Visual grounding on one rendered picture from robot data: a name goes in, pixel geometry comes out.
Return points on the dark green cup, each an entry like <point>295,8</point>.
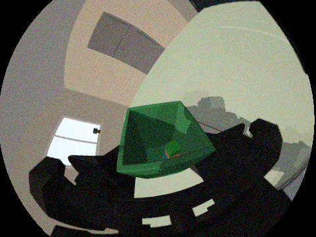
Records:
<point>145,133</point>

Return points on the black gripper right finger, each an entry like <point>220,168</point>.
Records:
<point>206,167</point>

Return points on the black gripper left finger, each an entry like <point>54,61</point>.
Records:
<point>105,165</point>

